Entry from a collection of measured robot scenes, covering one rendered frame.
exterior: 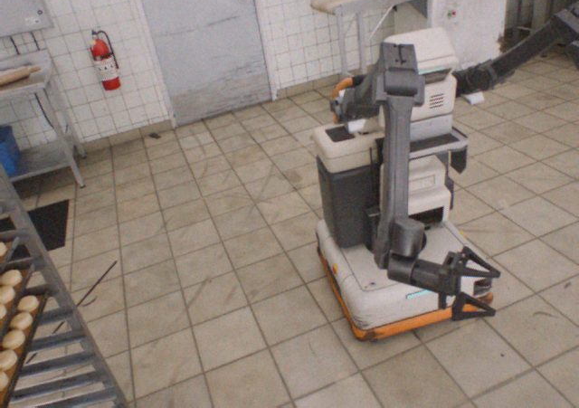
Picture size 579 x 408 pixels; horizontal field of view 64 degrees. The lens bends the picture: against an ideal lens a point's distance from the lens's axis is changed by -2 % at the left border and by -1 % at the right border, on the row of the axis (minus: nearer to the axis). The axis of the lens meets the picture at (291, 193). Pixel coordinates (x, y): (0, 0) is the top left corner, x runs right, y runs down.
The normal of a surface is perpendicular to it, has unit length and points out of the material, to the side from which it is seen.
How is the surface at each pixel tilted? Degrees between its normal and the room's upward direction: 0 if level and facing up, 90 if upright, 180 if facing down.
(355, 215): 90
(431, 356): 0
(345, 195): 90
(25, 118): 90
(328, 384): 0
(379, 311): 90
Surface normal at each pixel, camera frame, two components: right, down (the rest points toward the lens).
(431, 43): 0.04, -0.30
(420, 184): 0.23, 0.59
